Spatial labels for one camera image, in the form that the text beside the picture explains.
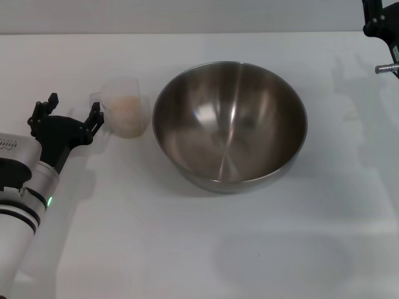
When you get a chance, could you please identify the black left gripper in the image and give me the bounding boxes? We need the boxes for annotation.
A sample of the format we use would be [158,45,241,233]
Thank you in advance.
[27,92,105,174]

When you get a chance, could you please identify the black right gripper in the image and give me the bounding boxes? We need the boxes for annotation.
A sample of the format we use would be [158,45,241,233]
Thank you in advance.
[361,0,399,79]

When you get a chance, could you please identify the stainless steel mixing bowl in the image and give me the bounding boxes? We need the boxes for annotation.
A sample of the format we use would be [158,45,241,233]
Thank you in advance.
[151,60,309,194]

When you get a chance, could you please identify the pile of beige rice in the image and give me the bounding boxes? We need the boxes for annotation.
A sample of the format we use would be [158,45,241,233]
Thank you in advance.
[107,96,146,138]

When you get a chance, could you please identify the clear plastic measuring cup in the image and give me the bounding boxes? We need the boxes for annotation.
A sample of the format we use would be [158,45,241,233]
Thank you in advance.
[89,77,152,138]

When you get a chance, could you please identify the silver metal connector plug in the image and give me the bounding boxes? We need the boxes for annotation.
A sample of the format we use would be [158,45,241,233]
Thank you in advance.
[375,64,399,74]

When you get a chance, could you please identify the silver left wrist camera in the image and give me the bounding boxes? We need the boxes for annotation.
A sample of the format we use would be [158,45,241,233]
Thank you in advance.
[0,133,43,191]

